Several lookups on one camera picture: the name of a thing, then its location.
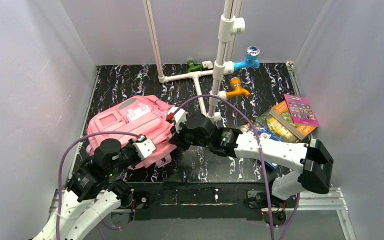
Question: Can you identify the pink student backpack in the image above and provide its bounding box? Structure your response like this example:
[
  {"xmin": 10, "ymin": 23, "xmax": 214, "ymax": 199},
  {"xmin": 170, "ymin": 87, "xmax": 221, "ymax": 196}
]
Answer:
[{"xmin": 87, "ymin": 95, "xmax": 177, "ymax": 169}]

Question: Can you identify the blue 91-storey treehouse book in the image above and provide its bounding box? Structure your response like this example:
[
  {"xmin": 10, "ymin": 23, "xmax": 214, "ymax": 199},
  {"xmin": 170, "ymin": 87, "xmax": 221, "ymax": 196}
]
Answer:
[{"xmin": 239, "ymin": 122, "xmax": 282, "ymax": 170}]

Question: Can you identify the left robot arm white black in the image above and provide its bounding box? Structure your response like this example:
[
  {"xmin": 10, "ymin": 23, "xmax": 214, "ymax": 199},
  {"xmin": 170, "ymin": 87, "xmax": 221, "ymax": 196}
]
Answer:
[{"xmin": 35, "ymin": 136, "xmax": 156, "ymax": 240}]

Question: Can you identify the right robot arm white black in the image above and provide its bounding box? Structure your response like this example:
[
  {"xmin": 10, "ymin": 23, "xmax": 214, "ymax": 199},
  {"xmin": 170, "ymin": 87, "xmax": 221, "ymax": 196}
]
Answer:
[{"xmin": 167, "ymin": 112, "xmax": 334, "ymax": 201}]

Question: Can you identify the green pipe valve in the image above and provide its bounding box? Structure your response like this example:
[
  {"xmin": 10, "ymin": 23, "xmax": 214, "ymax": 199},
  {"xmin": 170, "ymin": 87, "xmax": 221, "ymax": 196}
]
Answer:
[{"xmin": 186, "ymin": 59, "xmax": 203, "ymax": 73}]

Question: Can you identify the orange tap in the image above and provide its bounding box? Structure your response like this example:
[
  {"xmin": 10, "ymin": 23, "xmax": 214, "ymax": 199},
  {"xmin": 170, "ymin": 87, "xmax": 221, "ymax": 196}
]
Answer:
[{"xmin": 226, "ymin": 77, "xmax": 251, "ymax": 99}]

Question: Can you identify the green cover book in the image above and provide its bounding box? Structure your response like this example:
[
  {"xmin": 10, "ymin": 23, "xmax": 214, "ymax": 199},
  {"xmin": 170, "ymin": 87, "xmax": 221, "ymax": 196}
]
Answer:
[{"xmin": 256, "ymin": 111, "xmax": 302, "ymax": 143}]

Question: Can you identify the orange cover book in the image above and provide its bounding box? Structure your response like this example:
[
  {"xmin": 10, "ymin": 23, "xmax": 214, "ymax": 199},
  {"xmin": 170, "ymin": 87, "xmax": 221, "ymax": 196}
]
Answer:
[{"xmin": 268, "ymin": 100, "xmax": 317, "ymax": 141}]

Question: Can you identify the blue tap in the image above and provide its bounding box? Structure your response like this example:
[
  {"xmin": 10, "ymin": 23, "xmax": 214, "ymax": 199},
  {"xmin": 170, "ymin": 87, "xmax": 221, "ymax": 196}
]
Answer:
[{"xmin": 233, "ymin": 45, "xmax": 261, "ymax": 71}]

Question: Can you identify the pink small book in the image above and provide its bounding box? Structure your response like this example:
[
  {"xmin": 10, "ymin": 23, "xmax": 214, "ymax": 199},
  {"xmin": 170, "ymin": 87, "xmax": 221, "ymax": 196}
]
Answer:
[{"xmin": 283, "ymin": 94, "xmax": 320, "ymax": 127}]

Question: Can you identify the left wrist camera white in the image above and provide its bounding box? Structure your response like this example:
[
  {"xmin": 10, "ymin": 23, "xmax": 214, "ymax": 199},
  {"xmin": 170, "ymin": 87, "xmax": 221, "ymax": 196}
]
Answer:
[{"xmin": 133, "ymin": 134, "xmax": 157, "ymax": 160}]

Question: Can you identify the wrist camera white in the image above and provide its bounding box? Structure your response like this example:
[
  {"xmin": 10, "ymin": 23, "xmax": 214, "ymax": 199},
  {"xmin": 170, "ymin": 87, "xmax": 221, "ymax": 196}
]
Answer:
[
  {"xmin": 133, "ymin": 134, "xmax": 157, "ymax": 160},
  {"xmin": 167, "ymin": 106, "xmax": 187, "ymax": 133}
]

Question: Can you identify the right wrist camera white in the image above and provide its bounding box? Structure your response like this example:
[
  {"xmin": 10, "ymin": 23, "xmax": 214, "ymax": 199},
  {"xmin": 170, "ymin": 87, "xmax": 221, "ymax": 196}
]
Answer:
[{"xmin": 167, "ymin": 106, "xmax": 187, "ymax": 133}]

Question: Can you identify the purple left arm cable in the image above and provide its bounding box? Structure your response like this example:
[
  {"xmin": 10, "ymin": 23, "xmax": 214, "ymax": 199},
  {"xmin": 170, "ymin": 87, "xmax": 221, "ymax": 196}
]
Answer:
[{"xmin": 55, "ymin": 131, "xmax": 143, "ymax": 240}]

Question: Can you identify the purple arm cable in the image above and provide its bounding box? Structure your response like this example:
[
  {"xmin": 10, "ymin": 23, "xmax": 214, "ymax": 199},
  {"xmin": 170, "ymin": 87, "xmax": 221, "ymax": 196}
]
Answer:
[
  {"xmin": 55, "ymin": 131, "xmax": 143, "ymax": 240},
  {"xmin": 172, "ymin": 94, "xmax": 301, "ymax": 240}
]

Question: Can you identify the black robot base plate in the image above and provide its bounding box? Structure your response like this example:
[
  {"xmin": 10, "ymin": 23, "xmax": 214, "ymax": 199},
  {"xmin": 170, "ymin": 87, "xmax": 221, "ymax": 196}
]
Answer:
[{"xmin": 129, "ymin": 181, "xmax": 269, "ymax": 222}]

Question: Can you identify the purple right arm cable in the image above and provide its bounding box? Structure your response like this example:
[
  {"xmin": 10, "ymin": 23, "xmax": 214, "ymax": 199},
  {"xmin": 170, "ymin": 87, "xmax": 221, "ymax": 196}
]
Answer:
[{"xmin": 172, "ymin": 94, "xmax": 301, "ymax": 240}]

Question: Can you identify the white PVC pipe frame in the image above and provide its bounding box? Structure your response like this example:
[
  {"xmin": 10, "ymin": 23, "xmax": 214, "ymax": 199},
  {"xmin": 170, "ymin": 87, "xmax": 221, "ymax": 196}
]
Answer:
[{"xmin": 143, "ymin": 0, "xmax": 245, "ymax": 122}]

